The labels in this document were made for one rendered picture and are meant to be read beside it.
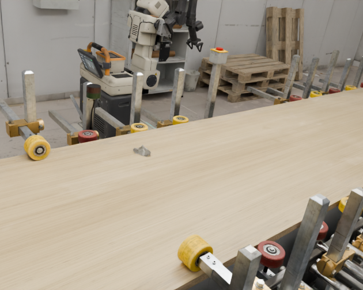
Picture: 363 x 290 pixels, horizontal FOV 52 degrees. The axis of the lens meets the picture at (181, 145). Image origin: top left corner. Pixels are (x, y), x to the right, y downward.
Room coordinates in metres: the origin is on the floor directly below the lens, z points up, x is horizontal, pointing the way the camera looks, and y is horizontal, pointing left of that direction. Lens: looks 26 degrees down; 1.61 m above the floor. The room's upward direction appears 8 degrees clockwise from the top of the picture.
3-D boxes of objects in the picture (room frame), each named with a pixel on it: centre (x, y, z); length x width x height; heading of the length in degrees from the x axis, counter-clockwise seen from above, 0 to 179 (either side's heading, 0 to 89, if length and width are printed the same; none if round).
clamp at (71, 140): (1.49, 0.45, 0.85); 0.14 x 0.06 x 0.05; 132
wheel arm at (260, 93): (2.56, -0.59, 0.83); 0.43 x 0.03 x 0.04; 42
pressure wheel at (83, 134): (1.43, 0.41, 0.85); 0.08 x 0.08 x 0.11
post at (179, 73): (1.85, 0.06, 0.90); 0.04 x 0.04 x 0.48; 42
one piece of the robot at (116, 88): (2.81, 0.61, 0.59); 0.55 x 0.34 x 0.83; 42
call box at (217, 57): (2.02, -0.13, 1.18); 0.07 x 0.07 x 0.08; 42
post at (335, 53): (2.85, -1.05, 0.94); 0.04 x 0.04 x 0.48; 42
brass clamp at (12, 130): (1.33, 0.63, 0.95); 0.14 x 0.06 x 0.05; 132
